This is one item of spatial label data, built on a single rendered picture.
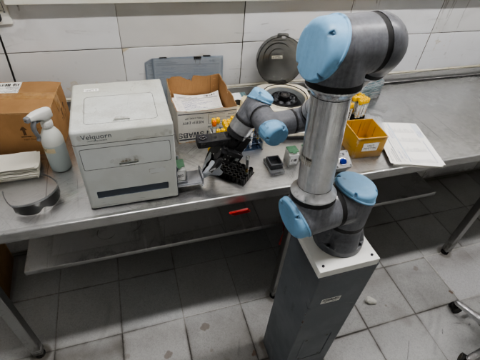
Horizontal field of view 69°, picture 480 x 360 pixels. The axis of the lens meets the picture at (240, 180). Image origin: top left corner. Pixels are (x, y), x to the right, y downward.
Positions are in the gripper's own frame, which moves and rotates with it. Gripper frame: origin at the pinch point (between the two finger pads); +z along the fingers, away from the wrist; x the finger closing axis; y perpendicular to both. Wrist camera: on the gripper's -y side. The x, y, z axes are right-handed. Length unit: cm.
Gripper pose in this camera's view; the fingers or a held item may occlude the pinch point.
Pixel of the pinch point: (202, 173)
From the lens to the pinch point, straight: 123.2
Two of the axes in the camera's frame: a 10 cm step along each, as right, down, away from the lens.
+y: 7.9, 2.4, 5.6
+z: -5.4, 7.1, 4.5
